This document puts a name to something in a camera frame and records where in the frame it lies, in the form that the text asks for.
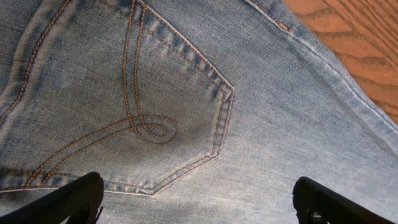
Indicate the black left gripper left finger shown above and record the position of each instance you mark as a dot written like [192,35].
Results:
[77,202]

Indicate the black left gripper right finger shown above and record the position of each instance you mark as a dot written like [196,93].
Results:
[316,204]

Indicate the light blue denim jeans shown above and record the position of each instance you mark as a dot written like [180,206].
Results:
[191,111]

